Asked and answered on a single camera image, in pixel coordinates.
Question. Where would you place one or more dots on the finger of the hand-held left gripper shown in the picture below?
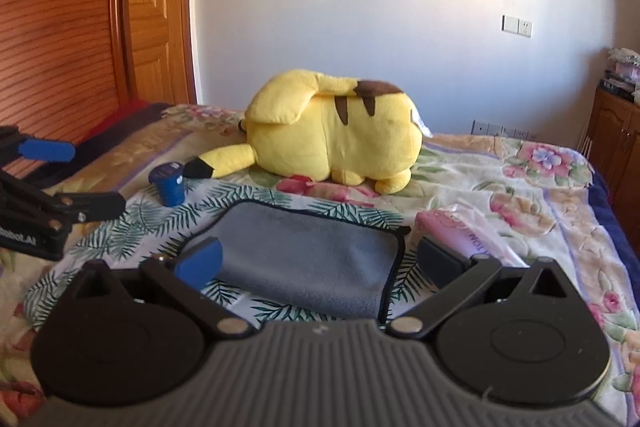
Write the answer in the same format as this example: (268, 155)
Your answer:
(47, 150)
(95, 204)

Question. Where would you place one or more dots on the dark blue bed cover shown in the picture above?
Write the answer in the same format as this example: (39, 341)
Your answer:
(617, 202)

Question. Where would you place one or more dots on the wooden cabinet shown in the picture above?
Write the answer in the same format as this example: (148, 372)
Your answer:
(615, 147)

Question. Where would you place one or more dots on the leaf print cloth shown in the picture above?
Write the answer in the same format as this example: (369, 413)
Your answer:
(150, 227)

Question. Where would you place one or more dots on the yellow plush toy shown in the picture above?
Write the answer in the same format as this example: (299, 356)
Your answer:
(330, 132)

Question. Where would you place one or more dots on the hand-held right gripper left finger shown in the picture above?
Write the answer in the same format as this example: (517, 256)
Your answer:
(201, 264)

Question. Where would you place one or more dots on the panelled wooden door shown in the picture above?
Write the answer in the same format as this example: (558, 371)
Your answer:
(155, 7)

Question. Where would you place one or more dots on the white wall switch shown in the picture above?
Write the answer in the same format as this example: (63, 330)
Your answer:
(517, 26)

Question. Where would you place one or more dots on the louvred wooden wardrobe door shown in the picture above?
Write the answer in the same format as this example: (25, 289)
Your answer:
(55, 32)

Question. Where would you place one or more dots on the grey wall outlet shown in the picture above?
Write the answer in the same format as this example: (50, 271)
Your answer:
(521, 133)
(487, 127)

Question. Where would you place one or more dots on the red and dark blanket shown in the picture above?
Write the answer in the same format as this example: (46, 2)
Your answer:
(120, 122)

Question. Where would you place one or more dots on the pink tissue packet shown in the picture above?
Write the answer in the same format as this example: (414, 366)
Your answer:
(465, 232)

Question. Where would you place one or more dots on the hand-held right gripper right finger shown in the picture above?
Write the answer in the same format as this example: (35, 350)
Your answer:
(440, 266)

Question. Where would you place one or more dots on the stack of books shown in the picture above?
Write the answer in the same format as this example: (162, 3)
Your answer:
(622, 74)

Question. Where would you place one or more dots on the grey towel with black trim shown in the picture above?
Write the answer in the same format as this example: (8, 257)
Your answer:
(310, 257)

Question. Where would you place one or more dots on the floral bed sheet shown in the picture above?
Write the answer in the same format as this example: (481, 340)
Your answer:
(525, 207)

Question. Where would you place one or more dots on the blue cylindrical can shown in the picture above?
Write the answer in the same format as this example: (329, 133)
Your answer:
(170, 187)

